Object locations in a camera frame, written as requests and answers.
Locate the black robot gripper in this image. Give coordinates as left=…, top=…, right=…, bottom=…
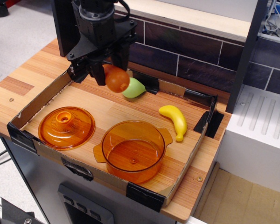
left=67, top=0, right=137, bottom=86

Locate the orange toy carrot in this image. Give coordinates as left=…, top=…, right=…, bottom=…
left=103, top=64, right=130, bottom=93

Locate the orange transparent pot lid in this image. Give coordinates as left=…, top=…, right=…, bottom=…
left=38, top=106, right=95, bottom=151

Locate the taped cardboard fence tray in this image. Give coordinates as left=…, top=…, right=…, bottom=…
left=7, top=52, right=224, bottom=213

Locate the orange transparent plastic pot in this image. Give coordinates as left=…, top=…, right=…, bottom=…
left=93, top=120, right=173, bottom=183

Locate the green toy pear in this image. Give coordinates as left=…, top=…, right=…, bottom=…
left=122, top=77, right=146, bottom=98

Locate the light wooden shelf board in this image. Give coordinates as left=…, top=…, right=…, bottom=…
left=126, top=0, right=251, bottom=42

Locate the yellow toy banana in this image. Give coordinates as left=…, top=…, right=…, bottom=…
left=159, top=105, right=188, bottom=142

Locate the grey toy oven front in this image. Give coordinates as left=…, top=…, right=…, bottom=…
left=58, top=184, right=115, bottom=224

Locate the white ribbed drain board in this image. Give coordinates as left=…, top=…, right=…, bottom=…
left=217, top=85, right=280, bottom=192

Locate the dark left shelf post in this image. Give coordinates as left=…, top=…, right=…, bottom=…
left=51, top=0, right=80, bottom=57

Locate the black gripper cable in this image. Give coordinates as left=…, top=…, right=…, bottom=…
left=114, top=0, right=132, bottom=23

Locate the grey right shelf post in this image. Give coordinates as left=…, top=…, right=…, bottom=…
left=225, top=0, right=268, bottom=113

